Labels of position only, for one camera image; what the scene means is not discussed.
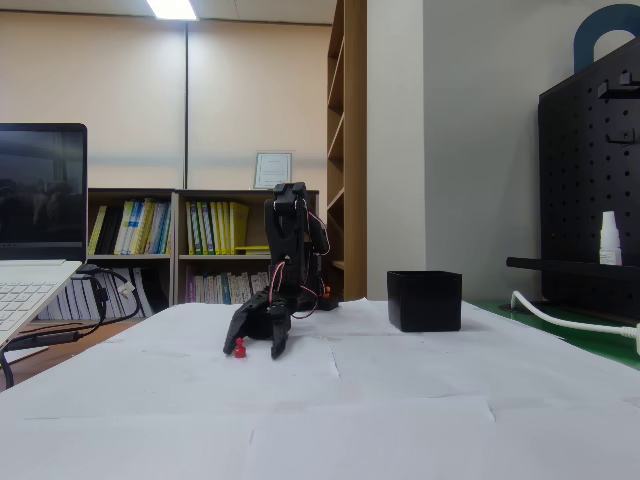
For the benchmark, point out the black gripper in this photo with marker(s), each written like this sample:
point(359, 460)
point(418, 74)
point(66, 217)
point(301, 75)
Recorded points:
point(263, 315)

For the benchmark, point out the small red pawn piece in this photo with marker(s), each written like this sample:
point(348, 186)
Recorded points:
point(240, 351)

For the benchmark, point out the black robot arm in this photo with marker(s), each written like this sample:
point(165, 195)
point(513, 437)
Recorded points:
point(287, 225)

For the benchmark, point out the black open box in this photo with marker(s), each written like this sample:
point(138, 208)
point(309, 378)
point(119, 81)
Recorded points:
point(425, 305)

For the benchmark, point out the black orange table clamp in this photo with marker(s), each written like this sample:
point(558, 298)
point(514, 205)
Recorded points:
point(328, 303)

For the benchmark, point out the flat yellow book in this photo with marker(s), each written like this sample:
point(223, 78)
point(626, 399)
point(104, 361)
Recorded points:
point(252, 248)

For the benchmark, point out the wide yellow binder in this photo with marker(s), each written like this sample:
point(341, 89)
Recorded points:
point(240, 227)

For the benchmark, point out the low wooden bookcase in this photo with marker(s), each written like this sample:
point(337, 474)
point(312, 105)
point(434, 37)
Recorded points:
point(220, 192)
point(130, 192)

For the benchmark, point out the framed white certificate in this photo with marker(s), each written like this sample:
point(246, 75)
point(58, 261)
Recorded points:
point(273, 171)

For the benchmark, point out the tall wooden bookcase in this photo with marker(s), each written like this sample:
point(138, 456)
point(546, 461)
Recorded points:
point(355, 150)

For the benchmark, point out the beige roller blind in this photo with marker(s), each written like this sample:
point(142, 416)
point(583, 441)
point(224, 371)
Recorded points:
point(260, 100)
point(100, 90)

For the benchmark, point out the white laptop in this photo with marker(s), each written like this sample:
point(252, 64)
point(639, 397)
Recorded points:
point(40, 190)

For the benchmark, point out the black pegboard shelf bar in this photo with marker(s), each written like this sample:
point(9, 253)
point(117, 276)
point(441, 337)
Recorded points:
point(560, 266)

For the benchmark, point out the white paper sheets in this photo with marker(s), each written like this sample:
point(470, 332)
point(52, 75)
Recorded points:
point(590, 346)

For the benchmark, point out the ceiling light panel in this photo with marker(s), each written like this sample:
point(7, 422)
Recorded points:
point(171, 9)

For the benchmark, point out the black pegboard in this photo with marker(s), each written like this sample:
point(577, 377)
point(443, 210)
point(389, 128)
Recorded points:
point(580, 200)

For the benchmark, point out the small white bottle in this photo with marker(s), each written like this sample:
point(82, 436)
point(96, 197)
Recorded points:
point(610, 240)

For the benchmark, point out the black pegboard hook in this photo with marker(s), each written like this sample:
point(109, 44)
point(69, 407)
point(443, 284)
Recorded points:
point(620, 139)
point(620, 85)

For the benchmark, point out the blue arch panel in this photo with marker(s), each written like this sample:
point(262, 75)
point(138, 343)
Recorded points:
point(582, 45)

